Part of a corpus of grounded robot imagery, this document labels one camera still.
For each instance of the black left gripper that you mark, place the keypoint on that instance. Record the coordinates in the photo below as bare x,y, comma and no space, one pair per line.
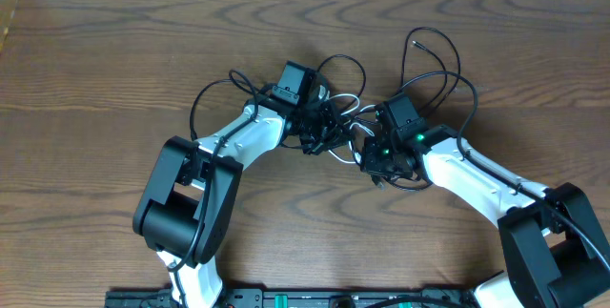
334,132

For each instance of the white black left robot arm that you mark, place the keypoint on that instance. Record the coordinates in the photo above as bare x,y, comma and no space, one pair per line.
186,207

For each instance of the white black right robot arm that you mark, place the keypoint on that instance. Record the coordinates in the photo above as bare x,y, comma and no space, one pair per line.
555,251

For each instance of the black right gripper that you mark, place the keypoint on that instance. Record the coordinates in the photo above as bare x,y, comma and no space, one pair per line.
370,163

